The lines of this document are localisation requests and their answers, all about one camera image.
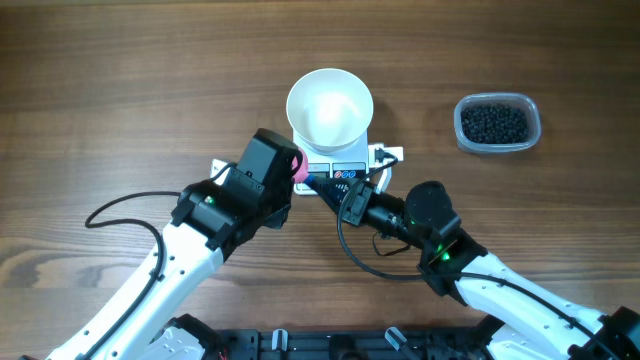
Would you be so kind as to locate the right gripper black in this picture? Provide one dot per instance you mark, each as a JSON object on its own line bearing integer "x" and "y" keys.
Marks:
{"x": 358, "y": 202}

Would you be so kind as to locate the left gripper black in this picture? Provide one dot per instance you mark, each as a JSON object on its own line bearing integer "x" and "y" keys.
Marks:
{"x": 276, "y": 218}

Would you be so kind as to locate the pink scoop blue handle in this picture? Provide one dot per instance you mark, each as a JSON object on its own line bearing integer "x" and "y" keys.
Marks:
{"x": 300, "y": 169}

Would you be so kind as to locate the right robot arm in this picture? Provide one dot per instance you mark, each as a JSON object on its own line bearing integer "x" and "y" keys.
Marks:
{"x": 525, "y": 321}

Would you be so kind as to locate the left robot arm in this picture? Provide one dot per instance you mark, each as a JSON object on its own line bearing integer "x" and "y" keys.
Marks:
{"x": 212, "y": 218}

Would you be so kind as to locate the white digital kitchen scale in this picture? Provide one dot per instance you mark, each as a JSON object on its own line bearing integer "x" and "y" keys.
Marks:
{"x": 346, "y": 163}

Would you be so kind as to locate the white bowl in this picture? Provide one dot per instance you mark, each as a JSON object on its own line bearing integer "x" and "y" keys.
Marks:
{"x": 329, "y": 109}

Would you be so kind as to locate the clear plastic container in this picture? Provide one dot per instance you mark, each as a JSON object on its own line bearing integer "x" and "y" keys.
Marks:
{"x": 516, "y": 100}

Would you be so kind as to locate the black beans in container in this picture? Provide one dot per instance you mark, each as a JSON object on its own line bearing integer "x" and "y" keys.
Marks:
{"x": 494, "y": 124}

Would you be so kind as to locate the black aluminium base frame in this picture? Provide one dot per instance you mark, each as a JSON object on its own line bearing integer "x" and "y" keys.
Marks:
{"x": 186, "y": 337}

